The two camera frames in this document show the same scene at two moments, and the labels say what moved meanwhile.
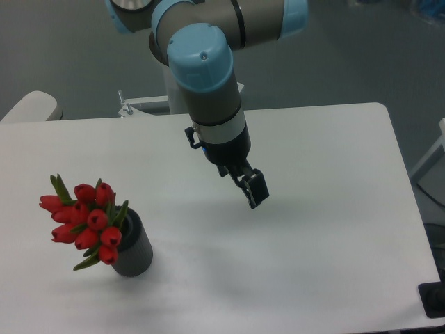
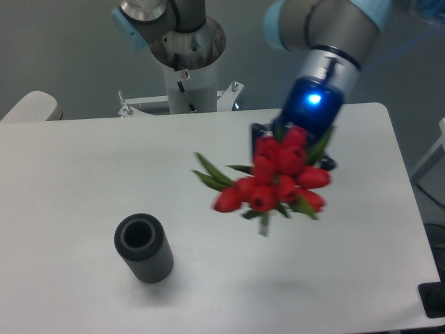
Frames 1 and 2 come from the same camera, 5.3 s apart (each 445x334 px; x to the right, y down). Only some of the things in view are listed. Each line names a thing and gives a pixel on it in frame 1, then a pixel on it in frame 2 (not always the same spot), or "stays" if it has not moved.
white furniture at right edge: x=440 y=142 stays
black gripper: x=231 y=155 → x=311 y=104
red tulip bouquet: x=88 y=218 → x=280 y=179
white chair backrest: x=35 y=106 stays
